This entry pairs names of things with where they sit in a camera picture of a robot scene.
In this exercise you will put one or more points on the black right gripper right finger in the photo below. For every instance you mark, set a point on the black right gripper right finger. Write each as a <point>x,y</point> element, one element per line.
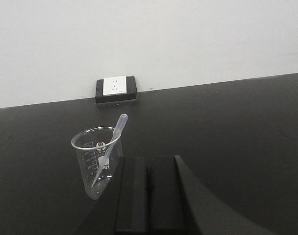
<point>165,206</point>

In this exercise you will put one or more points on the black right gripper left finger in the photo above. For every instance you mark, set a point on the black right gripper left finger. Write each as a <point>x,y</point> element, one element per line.
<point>132,213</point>

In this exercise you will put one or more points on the transparent plastic pipette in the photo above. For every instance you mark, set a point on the transparent plastic pipette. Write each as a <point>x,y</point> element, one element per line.
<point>116,134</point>

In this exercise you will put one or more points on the glass beaker on right bench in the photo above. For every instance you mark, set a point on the glass beaker on right bench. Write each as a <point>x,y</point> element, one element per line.
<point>90,146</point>

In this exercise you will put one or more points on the white wall socket black box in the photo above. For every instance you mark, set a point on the white wall socket black box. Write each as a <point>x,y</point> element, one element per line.
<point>116,89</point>

